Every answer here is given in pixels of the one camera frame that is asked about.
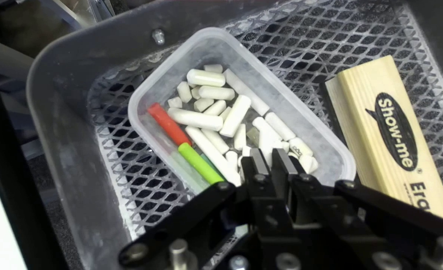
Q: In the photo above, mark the bright green chalk stick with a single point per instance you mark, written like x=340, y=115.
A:
x=198, y=162

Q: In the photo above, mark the teal chalk stick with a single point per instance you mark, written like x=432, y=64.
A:
x=210, y=164

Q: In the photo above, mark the grey metal mesh tray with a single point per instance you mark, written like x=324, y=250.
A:
x=75, y=112

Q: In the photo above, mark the clear plastic container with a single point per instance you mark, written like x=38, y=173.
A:
x=213, y=45

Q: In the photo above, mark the long white chalk stick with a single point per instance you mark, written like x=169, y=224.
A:
x=245, y=92
x=212, y=153
x=195, y=119
x=236, y=115

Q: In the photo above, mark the wooden board eraser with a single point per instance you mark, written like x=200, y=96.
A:
x=367, y=150

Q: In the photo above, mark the grey chalk piece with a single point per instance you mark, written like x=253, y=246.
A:
x=253, y=136

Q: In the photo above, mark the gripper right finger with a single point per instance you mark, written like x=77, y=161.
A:
x=375, y=210

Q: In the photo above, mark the rounded white chalk stick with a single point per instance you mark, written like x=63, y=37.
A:
x=205, y=77
x=216, y=92

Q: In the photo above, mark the pale green chalk stick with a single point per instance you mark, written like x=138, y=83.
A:
x=187, y=172

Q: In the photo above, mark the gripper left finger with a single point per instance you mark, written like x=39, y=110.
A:
x=191, y=213

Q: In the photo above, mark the red chalk stick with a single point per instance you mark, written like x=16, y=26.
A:
x=167, y=123

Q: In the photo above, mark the short white chalk piece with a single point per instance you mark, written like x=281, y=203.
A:
x=213, y=68
x=225, y=113
x=184, y=91
x=301, y=147
x=240, y=137
x=203, y=104
x=215, y=108
x=309, y=164
x=215, y=140
x=195, y=92
x=175, y=102
x=232, y=159

